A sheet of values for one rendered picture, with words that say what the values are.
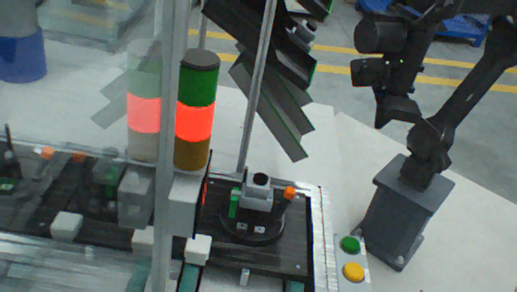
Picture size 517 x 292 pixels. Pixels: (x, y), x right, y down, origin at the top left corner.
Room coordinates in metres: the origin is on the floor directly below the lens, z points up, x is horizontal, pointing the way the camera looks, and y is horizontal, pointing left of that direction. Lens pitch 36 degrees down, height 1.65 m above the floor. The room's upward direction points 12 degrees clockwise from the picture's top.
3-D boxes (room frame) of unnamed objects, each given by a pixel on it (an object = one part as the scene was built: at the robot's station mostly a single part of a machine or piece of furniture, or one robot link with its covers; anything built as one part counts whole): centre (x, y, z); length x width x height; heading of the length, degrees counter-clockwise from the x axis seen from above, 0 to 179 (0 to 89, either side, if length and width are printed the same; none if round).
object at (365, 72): (0.72, -0.16, 1.33); 0.07 x 0.07 x 0.06; 2
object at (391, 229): (0.81, -0.36, 0.96); 0.15 x 0.15 x 0.20; 58
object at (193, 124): (0.47, 0.09, 1.33); 0.05 x 0.05 x 0.05
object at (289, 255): (0.67, -0.02, 0.96); 0.24 x 0.24 x 0.02; 3
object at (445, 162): (0.81, -0.36, 1.15); 0.09 x 0.07 x 0.06; 29
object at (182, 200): (0.47, 0.09, 1.29); 0.12 x 0.05 x 0.25; 3
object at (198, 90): (0.47, 0.09, 1.38); 0.05 x 0.05 x 0.05
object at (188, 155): (0.47, 0.09, 1.28); 0.05 x 0.05 x 0.05
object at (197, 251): (0.57, 0.07, 0.97); 0.05 x 0.05 x 0.04; 3
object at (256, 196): (0.67, -0.01, 1.06); 0.08 x 0.04 x 0.07; 93
